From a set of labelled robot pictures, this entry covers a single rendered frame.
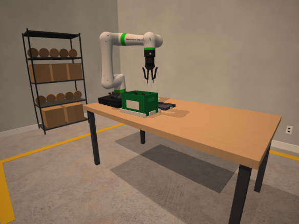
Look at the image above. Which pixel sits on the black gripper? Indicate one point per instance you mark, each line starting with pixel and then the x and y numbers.
pixel 149 67

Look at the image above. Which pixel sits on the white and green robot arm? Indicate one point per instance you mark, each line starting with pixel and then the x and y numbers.
pixel 107 40

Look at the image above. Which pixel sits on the green bottle crate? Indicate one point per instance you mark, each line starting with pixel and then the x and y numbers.
pixel 140 103

